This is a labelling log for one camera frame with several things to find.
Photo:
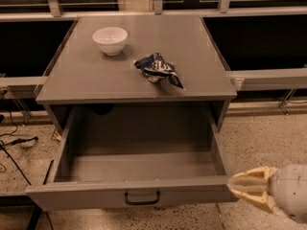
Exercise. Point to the white ceramic bowl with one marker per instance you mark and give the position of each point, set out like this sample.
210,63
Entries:
111,40

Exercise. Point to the black stand leg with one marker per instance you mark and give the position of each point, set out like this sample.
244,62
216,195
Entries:
37,194

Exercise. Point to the black top drawer handle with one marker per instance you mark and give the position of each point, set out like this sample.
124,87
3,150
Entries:
142,199

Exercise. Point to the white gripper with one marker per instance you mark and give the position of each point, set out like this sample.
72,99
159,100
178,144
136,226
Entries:
290,192

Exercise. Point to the crumpled blue white snack bag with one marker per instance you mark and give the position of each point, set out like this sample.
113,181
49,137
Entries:
155,68

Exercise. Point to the grey top drawer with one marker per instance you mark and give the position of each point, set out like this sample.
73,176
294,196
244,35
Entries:
174,148

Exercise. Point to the metal window railing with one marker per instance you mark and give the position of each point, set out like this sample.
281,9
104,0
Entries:
263,41

